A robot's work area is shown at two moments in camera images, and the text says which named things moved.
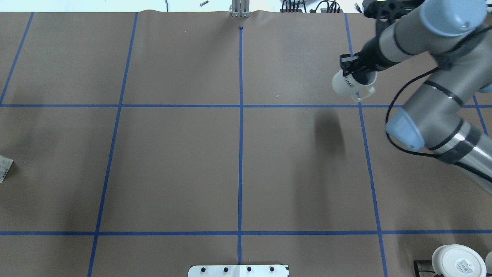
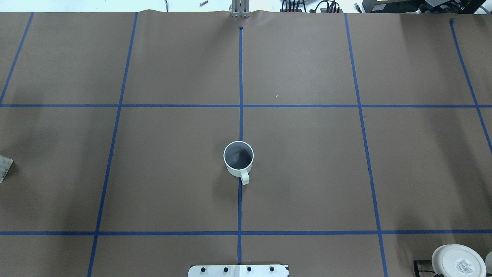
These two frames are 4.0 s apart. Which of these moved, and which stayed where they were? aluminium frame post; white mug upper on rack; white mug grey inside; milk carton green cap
Moved: white mug grey inside
Stayed: milk carton green cap; white mug upper on rack; aluminium frame post
